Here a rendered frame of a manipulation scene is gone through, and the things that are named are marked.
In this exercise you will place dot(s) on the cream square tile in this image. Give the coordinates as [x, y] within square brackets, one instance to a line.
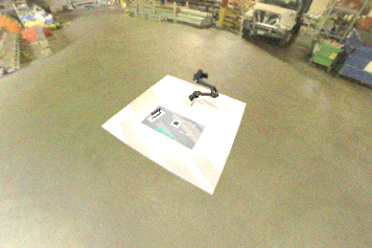
[176, 123]

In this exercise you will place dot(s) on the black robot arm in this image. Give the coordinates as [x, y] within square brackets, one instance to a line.
[198, 76]

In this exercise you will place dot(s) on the teal t-shaped flat bar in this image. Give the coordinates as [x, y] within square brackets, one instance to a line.
[161, 130]

